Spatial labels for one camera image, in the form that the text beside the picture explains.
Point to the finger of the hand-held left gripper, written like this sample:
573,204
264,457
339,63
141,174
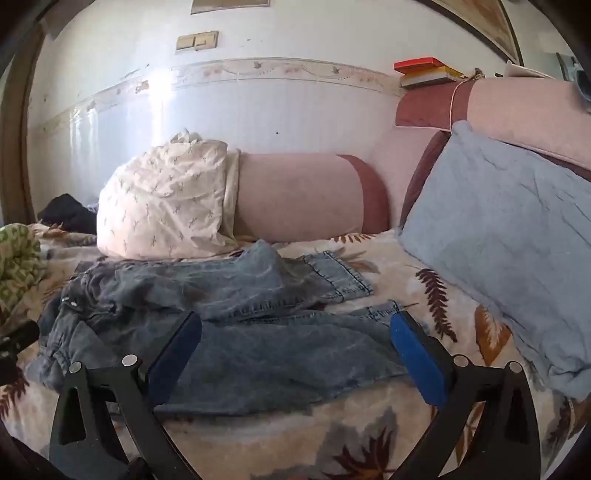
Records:
21,339

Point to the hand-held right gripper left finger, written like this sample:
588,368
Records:
175,360

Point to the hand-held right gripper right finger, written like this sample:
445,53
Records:
418,360

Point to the blue denim pants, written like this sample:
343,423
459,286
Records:
258,360

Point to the green patterned cloth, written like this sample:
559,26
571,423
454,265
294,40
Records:
18,263

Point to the leaf print fleece blanket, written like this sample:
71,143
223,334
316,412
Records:
369,429

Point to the dark cloth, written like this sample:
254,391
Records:
67,212

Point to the light blue pillow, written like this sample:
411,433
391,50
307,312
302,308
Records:
498,240

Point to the white sprig print pillow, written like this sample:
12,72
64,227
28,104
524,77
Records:
166,203

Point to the pink bolster cushion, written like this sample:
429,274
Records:
300,198

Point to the pink padded headboard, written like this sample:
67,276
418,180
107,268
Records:
521,110

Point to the yellow book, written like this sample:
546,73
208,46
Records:
443,72

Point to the red book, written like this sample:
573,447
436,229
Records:
418,63

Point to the white paper sheet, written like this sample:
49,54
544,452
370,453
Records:
526,70

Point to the grey device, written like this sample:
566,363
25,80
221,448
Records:
572,74

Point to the large framed picture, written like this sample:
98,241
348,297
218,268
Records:
485,21

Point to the small framed picture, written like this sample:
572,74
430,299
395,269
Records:
231,4

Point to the brass wall switch plate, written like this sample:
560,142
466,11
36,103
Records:
197,41

